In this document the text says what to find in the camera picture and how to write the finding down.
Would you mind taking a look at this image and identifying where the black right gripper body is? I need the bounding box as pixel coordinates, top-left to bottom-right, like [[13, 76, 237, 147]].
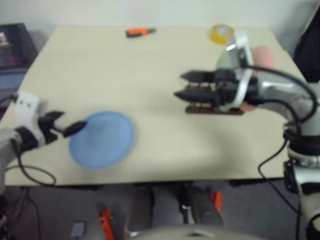
[[213, 68, 243, 109]]

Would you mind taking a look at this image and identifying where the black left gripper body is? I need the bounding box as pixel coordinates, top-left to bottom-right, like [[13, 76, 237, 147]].
[[37, 116, 65, 145]]

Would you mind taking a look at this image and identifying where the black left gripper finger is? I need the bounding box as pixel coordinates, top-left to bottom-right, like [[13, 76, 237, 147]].
[[62, 120, 87, 138], [46, 110, 66, 122]]

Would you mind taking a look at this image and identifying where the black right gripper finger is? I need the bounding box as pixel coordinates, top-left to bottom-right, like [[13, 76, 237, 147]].
[[173, 90, 219, 104], [180, 70, 216, 84]]

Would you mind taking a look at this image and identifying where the blue plate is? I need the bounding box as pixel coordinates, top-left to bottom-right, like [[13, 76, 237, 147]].
[[68, 110, 137, 172]]

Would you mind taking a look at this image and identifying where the brown wooden rack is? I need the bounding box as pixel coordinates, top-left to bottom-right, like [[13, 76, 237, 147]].
[[184, 83, 245, 116]]

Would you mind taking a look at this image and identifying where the yellow tape roll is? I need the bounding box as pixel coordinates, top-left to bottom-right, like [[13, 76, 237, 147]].
[[209, 23, 236, 46]]

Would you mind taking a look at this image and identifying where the orange marker pen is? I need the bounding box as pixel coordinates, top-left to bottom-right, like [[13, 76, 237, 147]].
[[125, 26, 158, 39]]

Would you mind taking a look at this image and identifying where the open laptop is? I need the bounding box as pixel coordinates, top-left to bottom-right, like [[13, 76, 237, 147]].
[[0, 23, 39, 91]]

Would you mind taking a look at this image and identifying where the black chair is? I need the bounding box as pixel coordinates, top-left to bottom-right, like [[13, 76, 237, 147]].
[[293, 12, 320, 84]]

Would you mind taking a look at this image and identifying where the red and black floor tool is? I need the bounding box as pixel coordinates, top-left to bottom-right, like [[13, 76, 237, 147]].
[[209, 190, 224, 216], [97, 208, 116, 240]]

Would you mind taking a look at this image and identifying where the small grey floor device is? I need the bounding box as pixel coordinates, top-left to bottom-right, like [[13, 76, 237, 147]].
[[70, 220, 87, 239]]

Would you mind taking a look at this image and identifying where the grey rounded robot leg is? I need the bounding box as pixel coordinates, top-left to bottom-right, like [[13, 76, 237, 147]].
[[191, 187, 224, 226], [126, 187, 156, 231]]

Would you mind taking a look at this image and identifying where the grey robot torso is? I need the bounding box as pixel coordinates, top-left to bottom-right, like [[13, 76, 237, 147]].
[[124, 223, 241, 240]]

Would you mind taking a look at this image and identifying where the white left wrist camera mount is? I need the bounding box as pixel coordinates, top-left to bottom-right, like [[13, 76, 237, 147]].
[[13, 91, 49, 146]]

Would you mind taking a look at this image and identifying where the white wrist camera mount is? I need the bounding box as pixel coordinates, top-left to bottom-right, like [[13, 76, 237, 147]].
[[13, 91, 49, 146], [225, 31, 254, 109]]

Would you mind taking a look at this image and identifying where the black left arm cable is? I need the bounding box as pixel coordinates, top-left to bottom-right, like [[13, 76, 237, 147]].
[[0, 93, 57, 187]]

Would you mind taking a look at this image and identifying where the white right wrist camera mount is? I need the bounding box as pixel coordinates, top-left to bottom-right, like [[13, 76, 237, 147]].
[[225, 31, 254, 109]]

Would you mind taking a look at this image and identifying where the thin black floor cable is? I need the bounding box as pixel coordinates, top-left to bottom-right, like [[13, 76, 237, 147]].
[[0, 186, 42, 240]]

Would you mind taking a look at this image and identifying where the black table frame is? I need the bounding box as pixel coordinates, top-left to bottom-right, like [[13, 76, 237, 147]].
[[4, 178, 286, 191]]

